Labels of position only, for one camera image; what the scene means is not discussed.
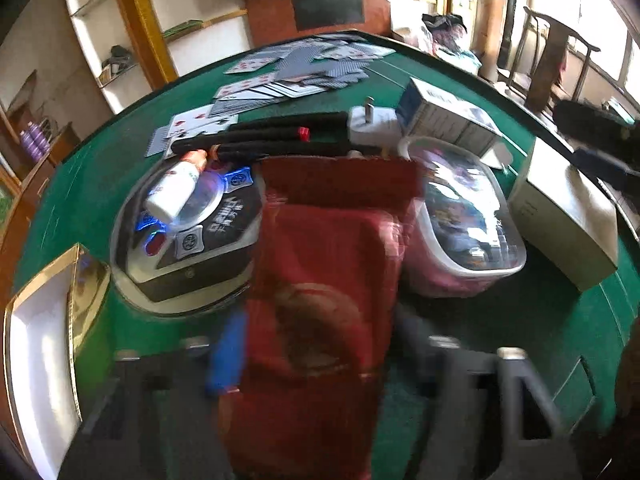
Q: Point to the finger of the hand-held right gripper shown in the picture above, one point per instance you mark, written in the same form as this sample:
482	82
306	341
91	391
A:
605	165
585	120

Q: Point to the printed lid plastic container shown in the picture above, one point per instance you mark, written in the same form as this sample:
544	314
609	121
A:
465	210

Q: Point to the gold rimmed box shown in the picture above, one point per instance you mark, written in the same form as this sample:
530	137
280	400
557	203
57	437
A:
40	360

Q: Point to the mahjong table centre console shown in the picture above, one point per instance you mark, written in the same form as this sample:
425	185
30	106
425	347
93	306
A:
200	260

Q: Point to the white power adapter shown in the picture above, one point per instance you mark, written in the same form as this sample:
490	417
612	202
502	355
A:
372	125

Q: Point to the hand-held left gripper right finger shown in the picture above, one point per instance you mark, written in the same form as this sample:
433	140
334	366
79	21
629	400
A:
450	385

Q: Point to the dark item on shelf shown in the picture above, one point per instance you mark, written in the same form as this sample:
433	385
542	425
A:
117	57

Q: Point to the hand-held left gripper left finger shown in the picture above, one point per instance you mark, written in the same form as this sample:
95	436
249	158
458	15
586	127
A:
225	355

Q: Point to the wooden chair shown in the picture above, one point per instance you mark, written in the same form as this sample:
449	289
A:
547	60

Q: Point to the white cardboard box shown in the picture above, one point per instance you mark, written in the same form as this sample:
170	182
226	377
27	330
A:
565	210

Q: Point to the blue white carton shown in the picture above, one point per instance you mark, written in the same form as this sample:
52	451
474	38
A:
450	115

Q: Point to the black stick red cap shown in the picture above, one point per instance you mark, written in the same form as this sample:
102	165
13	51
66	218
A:
240	139

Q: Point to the green book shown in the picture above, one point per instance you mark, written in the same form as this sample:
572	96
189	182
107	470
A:
182	27

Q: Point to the white plastic bottle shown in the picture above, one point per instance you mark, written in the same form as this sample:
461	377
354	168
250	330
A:
172	190

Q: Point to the pile of playing cards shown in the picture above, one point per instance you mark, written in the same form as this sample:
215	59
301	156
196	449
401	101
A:
300	80

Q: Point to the purple bottle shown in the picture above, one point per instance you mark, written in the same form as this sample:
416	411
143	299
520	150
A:
27	142
41	136

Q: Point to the wooden tv cabinet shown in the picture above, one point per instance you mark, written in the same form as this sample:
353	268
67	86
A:
270	20

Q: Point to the pile of bags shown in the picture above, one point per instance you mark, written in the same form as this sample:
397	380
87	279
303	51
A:
445	30

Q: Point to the wooden sideboard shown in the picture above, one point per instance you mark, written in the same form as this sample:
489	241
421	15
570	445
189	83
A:
30	175

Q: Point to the white shelf unit gold pillar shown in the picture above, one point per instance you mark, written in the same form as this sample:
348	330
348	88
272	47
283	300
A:
145	15

